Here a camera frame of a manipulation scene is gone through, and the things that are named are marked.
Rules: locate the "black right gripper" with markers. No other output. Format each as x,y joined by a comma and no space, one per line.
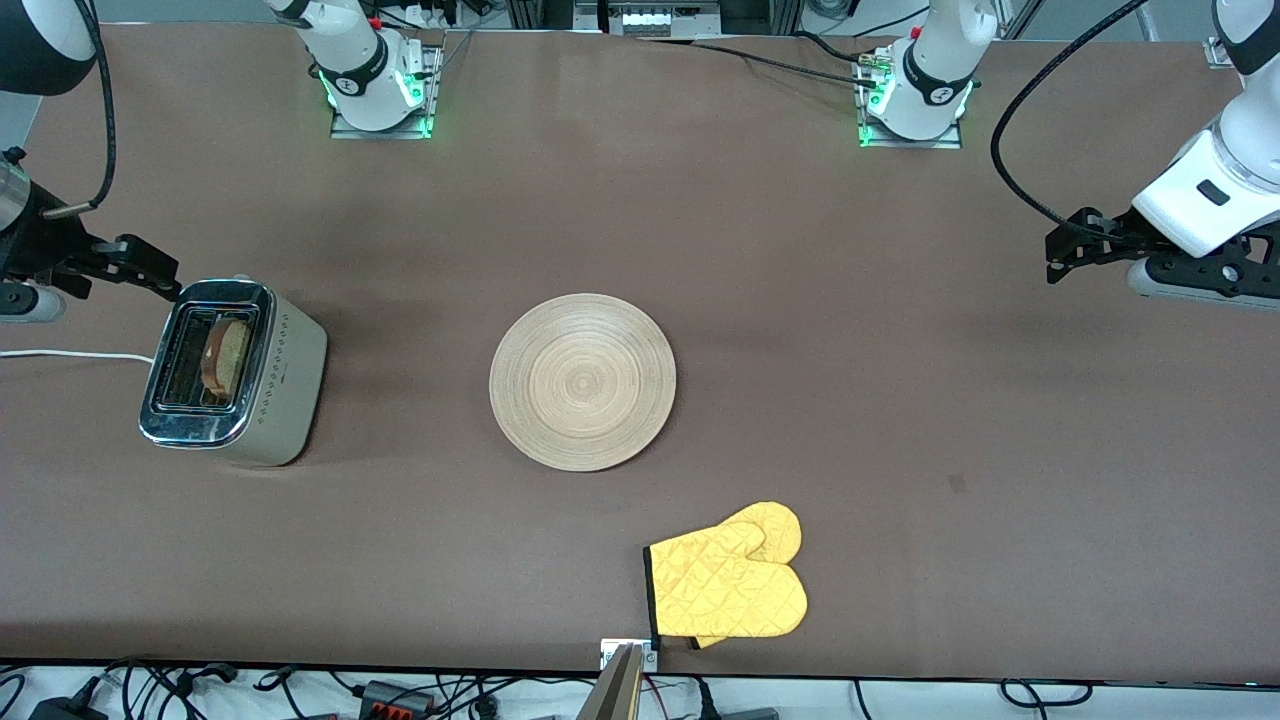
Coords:
40,243

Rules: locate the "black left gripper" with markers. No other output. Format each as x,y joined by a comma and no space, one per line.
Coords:
1113,236

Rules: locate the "slice of brown bread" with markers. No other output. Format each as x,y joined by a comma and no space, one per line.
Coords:
232,355

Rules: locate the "round wooden plate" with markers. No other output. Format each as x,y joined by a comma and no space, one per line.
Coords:
585,385

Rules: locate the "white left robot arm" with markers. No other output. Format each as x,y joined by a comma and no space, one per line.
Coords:
935,115

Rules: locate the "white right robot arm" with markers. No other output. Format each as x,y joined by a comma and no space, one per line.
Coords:
372,105

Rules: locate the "silver two-slot toaster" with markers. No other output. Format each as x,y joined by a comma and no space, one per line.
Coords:
280,400

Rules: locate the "yellow quilted oven mitt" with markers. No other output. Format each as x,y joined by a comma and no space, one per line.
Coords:
720,590
782,528

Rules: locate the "black power adapter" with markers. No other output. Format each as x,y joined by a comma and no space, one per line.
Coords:
65,710

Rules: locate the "grey power strip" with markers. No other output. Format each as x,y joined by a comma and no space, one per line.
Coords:
650,20

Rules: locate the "black orange connector block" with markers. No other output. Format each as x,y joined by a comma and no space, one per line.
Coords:
395,700

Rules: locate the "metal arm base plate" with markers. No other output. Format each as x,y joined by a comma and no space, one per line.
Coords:
350,129
950,142

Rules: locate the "aluminium table corner bracket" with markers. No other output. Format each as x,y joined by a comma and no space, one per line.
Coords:
1215,55

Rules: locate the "metal camera mount bar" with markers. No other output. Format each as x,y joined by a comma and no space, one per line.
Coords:
620,690

